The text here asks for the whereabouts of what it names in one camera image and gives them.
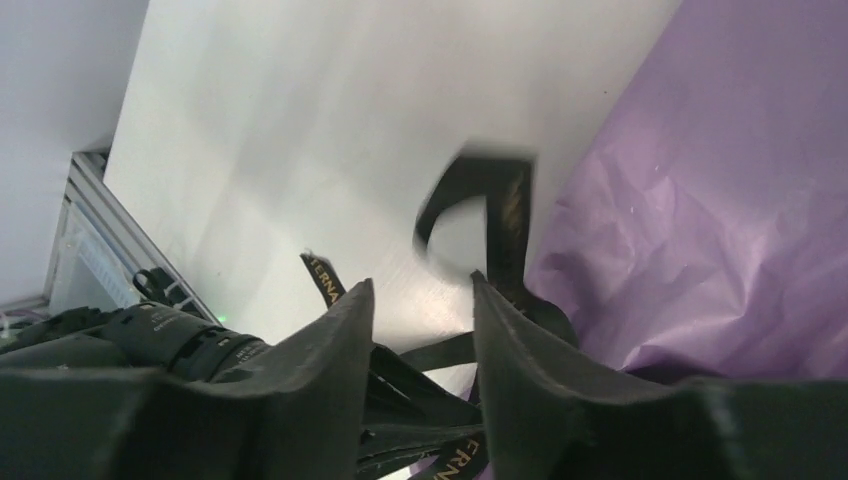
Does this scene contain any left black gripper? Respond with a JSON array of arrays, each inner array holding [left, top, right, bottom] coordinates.
[[1, 302, 270, 382]]

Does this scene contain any white slotted cable duct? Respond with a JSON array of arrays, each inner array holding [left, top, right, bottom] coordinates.
[[72, 228, 140, 311]]

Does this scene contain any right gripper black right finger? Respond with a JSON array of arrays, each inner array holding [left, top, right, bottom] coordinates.
[[472, 273, 847, 479]]

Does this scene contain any black ribbon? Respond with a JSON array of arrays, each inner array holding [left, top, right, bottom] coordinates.
[[299, 153, 580, 480]]

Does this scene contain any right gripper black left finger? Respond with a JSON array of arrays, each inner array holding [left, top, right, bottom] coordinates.
[[1, 279, 375, 479]]

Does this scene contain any purple pink wrapping paper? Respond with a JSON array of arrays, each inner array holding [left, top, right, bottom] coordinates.
[[524, 1, 847, 386]]

